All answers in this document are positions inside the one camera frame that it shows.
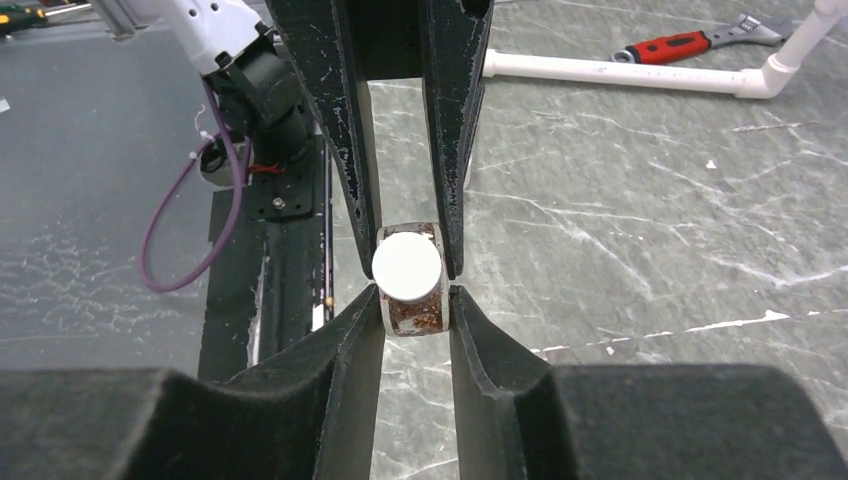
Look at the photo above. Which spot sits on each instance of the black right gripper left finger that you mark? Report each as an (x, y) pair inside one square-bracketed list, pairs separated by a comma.
[(306, 413)]

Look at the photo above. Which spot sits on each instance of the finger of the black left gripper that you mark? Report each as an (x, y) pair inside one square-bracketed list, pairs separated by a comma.
[(454, 40), (319, 38)]

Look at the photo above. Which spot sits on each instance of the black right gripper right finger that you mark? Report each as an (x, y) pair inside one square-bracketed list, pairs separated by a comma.
[(519, 417)]

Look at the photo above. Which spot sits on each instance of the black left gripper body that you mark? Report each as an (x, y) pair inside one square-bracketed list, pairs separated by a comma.
[(385, 39)]

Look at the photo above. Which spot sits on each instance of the glitter nail polish bottle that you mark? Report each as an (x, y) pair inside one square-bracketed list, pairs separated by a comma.
[(429, 315)]

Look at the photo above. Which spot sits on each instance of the white nail polish brush cap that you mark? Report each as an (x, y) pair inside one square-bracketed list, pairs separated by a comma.
[(407, 266)]

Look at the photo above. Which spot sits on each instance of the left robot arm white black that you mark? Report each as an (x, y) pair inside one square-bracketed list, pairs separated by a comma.
[(234, 47)]

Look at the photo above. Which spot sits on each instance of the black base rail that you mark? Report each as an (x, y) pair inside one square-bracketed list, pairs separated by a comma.
[(269, 286)]

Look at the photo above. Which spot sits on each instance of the adjustable wrench red handle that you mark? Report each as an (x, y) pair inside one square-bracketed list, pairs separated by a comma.
[(747, 28)]

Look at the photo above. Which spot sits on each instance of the white PVC pipe frame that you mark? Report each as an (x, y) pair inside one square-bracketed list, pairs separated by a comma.
[(764, 82)]

